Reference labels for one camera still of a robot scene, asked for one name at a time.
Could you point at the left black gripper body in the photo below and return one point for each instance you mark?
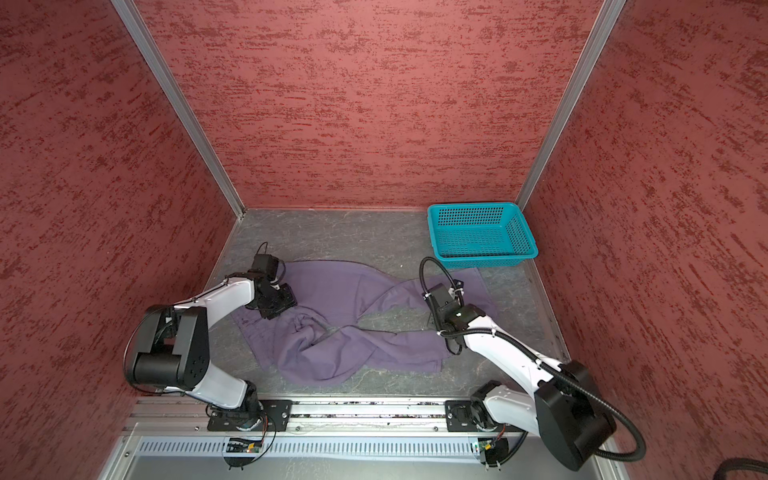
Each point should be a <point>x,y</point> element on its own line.
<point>277,301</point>

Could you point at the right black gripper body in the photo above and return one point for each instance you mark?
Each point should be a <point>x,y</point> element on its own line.
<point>439,321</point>

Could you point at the purple trousers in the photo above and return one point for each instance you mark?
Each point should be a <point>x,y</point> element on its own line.
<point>319,342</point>

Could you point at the teal plastic basket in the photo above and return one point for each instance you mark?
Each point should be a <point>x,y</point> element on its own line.
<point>480,235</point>

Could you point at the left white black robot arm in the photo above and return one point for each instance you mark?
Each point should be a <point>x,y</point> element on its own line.
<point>169,351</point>

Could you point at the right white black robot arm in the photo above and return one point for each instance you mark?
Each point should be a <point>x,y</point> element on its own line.
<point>549,402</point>

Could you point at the right small circuit board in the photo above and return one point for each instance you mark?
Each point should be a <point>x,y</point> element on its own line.
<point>491,452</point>

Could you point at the small circuit board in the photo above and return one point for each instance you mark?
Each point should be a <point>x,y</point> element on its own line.
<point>243,446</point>
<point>491,452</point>

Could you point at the left small circuit board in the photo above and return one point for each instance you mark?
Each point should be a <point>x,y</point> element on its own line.
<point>243,446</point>

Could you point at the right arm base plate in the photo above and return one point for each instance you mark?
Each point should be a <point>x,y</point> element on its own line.
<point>475,416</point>

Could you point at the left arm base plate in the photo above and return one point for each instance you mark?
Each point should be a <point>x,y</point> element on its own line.
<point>273,416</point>

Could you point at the white slotted cable duct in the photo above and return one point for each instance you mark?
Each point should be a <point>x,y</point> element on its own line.
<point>440,449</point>

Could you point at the aluminium front rail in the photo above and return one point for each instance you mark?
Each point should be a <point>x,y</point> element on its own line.
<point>310,416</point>

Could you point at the left aluminium corner post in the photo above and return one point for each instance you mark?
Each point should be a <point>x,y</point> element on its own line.
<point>131,18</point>

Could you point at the aluminium corner post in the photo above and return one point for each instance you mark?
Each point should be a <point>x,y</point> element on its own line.
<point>599,34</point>
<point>131,18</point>

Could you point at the right aluminium corner post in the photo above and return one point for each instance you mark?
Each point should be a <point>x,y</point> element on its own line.
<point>599,34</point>

